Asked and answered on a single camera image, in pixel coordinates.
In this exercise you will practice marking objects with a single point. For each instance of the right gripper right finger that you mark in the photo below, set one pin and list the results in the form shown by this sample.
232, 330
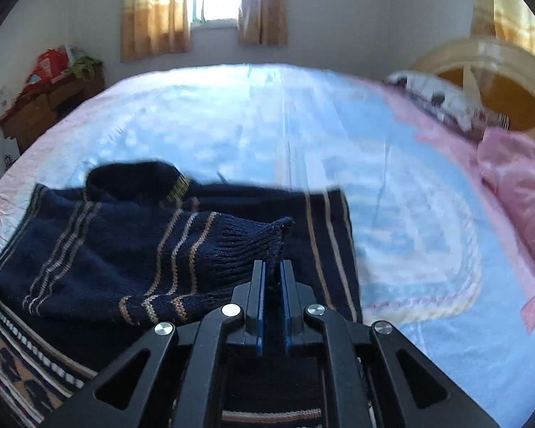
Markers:
371, 376

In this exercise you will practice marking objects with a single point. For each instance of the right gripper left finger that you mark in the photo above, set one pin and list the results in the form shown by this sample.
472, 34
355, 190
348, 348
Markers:
172, 376

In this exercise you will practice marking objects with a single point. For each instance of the navy patterned knit sweater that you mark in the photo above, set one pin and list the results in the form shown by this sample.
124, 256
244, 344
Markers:
89, 270

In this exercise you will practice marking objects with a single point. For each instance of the pastel printed bed sheet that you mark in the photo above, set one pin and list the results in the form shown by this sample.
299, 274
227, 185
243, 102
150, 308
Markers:
428, 258

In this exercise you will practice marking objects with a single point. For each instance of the pink blanket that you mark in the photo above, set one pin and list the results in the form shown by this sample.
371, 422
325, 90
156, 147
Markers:
502, 170

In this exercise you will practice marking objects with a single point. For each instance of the patterned pillow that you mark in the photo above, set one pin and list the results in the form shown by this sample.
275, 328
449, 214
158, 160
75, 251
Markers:
448, 103

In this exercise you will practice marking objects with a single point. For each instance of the brown wooden desk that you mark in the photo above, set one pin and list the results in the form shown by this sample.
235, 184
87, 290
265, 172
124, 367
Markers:
37, 111

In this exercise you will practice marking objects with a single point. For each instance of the green cloth on desk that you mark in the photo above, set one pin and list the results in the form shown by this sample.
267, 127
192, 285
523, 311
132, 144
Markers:
84, 68

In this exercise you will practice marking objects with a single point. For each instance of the cream wooden headboard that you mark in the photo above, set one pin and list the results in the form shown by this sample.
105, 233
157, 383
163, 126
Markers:
499, 74

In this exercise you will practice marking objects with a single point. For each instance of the red bag on desk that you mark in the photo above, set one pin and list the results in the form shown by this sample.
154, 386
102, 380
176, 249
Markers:
49, 65

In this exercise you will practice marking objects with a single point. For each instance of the left tan curtain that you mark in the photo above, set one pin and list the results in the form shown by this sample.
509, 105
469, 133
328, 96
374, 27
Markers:
153, 28

